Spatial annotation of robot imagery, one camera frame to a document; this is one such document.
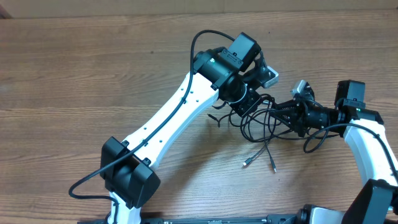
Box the thick black USB cable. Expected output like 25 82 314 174
207 93 312 144

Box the thin black USB cable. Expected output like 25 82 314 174
242 102 280 174

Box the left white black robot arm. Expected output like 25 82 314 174
69 33 279 223

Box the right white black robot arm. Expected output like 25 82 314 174
270 80 397 223

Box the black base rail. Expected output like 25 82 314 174
77 203 398 224

